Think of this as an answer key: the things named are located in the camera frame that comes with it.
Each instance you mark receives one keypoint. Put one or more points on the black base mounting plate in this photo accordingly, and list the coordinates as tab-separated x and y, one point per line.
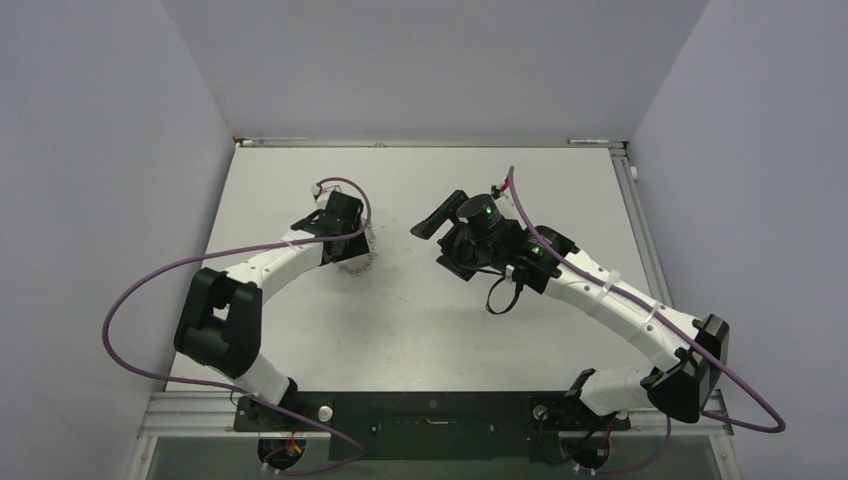
455	425

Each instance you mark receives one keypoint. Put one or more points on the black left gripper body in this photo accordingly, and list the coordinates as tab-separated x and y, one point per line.
353	247

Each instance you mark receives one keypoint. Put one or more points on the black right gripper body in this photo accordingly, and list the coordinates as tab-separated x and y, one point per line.
464	255

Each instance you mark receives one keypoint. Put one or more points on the aluminium table frame rail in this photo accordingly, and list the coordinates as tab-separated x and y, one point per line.
626	175

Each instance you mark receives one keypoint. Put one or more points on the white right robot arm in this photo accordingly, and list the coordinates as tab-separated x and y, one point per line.
676	379

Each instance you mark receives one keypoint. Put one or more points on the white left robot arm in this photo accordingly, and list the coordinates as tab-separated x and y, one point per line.
220	326

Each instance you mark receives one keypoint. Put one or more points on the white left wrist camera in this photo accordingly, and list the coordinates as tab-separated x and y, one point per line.
319	191

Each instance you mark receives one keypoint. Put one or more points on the white marker pen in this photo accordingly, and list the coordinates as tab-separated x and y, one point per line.
585	142

